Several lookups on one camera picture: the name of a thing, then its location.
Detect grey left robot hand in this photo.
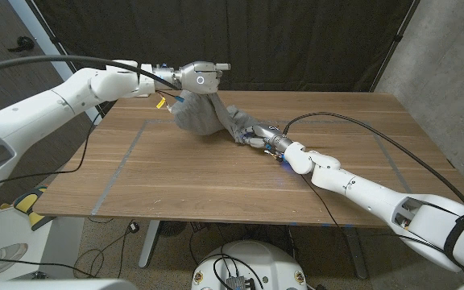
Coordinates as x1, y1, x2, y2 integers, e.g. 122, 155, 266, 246
153, 60, 232, 96

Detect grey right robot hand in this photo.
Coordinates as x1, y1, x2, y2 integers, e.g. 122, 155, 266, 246
242, 123, 297, 154

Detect grey shorts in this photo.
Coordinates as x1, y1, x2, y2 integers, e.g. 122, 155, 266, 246
170, 89, 263, 145

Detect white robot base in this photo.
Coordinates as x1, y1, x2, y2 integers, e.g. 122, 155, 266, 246
191, 240, 309, 290

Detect black backdrop curtain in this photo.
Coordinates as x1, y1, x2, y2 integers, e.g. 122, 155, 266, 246
30, 0, 418, 116

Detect black round fan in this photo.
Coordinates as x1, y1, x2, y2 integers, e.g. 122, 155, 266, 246
158, 220, 188, 238

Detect grey table leg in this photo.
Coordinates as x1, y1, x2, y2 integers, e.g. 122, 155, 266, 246
342, 227, 369, 280

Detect grey box on base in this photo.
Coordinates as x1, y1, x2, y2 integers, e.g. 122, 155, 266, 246
226, 275, 257, 290

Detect black backdrop stand pole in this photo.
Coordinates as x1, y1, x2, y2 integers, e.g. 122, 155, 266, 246
26, 0, 105, 118
371, 0, 421, 93

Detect white table leg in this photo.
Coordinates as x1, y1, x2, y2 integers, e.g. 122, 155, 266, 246
138, 220, 161, 269

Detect yellow and black object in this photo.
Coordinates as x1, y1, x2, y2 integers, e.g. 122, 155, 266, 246
0, 184, 56, 231

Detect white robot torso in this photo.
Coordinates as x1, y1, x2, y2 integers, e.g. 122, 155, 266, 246
0, 277, 139, 290

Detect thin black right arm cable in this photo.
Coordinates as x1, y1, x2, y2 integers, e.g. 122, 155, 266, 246
299, 172, 352, 242

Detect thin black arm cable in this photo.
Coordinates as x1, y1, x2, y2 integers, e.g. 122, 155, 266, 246
299, 172, 352, 242
0, 112, 100, 193

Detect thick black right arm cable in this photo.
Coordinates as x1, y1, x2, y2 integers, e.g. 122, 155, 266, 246
282, 111, 464, 213

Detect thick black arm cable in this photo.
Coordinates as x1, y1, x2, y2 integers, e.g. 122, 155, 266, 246
0, 54, 183, 92
282, 111, 464, 213

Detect black base cable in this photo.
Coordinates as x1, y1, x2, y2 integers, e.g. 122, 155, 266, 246
193, 252, 266, 290

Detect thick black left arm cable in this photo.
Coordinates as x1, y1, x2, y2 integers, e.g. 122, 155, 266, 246
0, 54, 183, 92

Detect black floor cable with plug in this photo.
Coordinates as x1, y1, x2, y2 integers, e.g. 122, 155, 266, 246
72, 220, 141, 280

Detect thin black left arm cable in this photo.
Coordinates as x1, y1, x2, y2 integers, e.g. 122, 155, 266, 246
0, 112, 100, 193

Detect white door frame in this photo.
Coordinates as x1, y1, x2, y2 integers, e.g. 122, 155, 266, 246
8, 0, 103, 125

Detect black door handle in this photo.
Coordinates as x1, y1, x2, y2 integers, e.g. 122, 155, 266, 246
6, 35, 35, 53

